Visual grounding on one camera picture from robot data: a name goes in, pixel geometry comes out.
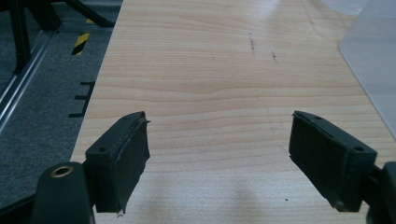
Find yellow black hazard tape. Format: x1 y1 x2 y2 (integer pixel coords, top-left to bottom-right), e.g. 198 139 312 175
71 32 92 57

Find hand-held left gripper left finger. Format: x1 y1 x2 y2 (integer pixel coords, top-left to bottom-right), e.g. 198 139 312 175
84 110 151 215

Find aluminium floor rail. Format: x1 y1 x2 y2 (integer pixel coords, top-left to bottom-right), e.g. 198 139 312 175
0 29 60 133

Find translucent plastic sheet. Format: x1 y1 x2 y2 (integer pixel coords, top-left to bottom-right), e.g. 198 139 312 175
320 0 396 139

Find black metal stand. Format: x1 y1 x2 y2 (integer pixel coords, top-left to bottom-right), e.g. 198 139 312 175
0 0 117 75

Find black floor tape marks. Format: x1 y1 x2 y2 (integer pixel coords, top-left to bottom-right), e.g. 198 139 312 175
67 80 96 119

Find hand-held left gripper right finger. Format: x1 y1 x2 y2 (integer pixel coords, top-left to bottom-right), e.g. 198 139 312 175
288 110 378 213

